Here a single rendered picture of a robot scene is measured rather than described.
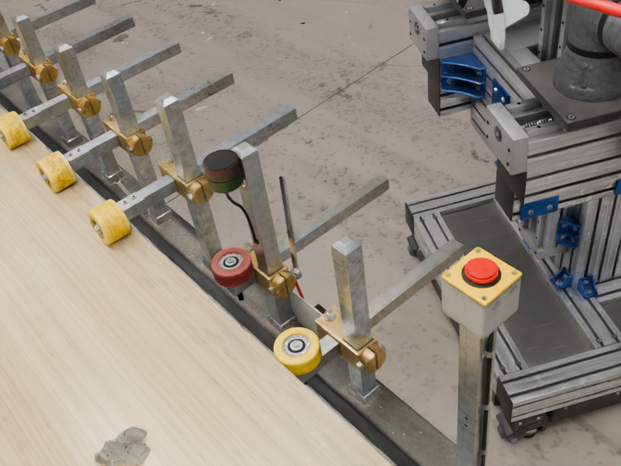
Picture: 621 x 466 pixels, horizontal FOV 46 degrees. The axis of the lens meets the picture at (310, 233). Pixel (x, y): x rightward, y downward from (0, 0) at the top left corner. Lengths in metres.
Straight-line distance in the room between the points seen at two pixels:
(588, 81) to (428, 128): 1.76
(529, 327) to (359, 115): 1.53
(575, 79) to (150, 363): 0.96
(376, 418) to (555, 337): 0.88
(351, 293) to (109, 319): 0.48
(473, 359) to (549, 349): 1.13
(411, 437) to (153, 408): 0.47
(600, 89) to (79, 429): 1.13
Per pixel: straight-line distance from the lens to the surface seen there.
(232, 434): 1.18
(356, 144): 3.17
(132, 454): 1.20
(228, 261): 1.41
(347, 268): 1.13
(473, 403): 1.10
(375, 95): 3.47
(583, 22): 1.48
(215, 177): 1.21
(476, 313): 0.90
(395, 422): 1.39
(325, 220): 1.53
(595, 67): 1.51
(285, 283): 1.42
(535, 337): 2.15
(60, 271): 1.54
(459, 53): 1.95
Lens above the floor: 1.89
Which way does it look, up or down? 43 degrees down
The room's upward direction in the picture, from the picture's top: 10 degrees counter-clockwise
